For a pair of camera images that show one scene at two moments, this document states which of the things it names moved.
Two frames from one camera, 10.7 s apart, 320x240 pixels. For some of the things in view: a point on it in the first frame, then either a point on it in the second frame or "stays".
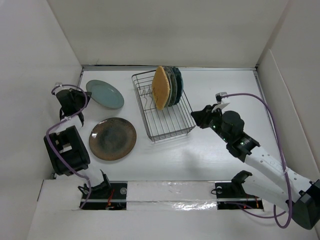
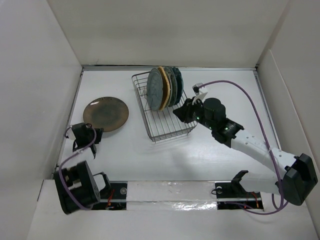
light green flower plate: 169,77 stays
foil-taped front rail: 167,195 stays
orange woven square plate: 160,88 stays
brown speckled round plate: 112,139 to 109,113
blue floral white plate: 174,86 stays
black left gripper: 75,93 to 98,136
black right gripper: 201,117 to 183,113
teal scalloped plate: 180,84 stays
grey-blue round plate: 105,93 to 154,89
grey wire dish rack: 175,120 stays
